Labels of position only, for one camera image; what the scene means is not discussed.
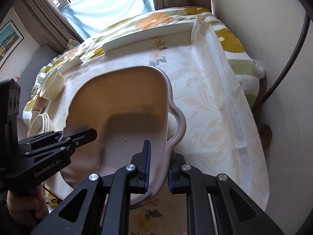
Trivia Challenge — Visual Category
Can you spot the floral tablecloth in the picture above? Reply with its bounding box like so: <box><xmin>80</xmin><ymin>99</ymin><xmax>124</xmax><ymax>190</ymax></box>
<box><xmin>45</xmin><ymin>17</ymin><xmax>270</xmax><ymax>235</ymax></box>

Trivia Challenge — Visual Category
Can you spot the cream round bowl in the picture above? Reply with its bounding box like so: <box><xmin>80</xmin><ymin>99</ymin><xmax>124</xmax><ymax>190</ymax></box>
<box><xmin>39</xmin><ymin>69</ymin><xmax>65</xmax><ymax>101</ymax></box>

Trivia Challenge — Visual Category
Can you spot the light blue cloth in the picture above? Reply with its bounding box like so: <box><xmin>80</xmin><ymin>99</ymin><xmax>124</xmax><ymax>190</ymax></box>
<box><xmin>60</xmin><ymin>0</ymin><xmax>156</xmax><ymax>41</ymax></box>

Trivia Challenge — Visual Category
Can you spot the pink square bowl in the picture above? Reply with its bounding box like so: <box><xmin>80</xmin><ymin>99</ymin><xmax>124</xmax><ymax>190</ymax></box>
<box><xmin>59</xmin><ymin>65</ymin><xmax>187</xmax><ymax>205</ymax></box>

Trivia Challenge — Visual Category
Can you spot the framed wall picture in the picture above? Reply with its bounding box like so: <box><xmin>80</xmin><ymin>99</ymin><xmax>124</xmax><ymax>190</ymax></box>
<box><xmin>0</xmin><ymin>20</ymin><xmax>25</xmax><ymax>69</ymax></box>

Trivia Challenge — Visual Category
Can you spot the duck print plate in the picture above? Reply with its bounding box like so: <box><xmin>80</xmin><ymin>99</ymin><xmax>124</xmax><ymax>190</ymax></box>
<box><xmin>26</xmin><ymin>114</ymin><xmax>55</xmax><ymax>139</ymax></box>

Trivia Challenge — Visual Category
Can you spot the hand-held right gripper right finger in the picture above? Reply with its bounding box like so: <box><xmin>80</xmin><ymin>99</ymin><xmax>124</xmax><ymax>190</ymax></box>
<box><xmin>167</xmin><ymin>151</ymin><xmax>284</xmax><ymax>235</ymax></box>

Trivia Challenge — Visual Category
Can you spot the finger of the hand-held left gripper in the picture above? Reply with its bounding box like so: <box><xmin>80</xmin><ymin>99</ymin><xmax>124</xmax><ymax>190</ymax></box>
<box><xmin>58</xmin><ymin>127</ymin><xmax>98</xmax><ymax>150</ymax></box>
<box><xmin>26</xmin><ymin>131</ymin><xmax>63</xmax><ymax>144</ymax></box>

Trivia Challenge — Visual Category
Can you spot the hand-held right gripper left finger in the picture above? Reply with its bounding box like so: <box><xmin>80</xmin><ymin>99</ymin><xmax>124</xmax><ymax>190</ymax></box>
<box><xmin>29</xmin><ymin>140</ymin><xmax>150</xmax><ymax>235</ymax></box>

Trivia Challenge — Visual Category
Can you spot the person's left hand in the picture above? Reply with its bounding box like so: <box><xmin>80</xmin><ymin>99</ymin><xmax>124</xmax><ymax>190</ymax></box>
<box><xmin>7</xmin><ymin>188</ymin><xmax>50</xmax><ymax>223</ymax></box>

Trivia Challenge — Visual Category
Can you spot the plain white plate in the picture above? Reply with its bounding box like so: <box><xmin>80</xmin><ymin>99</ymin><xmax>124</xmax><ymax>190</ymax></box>
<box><xmin>32</xmin><ymin>112</ymin><xmax>53</xmax><ymax>128</ymax></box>

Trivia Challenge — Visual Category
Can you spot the black curved pole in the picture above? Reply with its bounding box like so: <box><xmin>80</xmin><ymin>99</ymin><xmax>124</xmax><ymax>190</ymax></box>
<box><xmin>251</xmin><ymin>12</ymin><xmax>311</xmax><ymax>112</ymax></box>

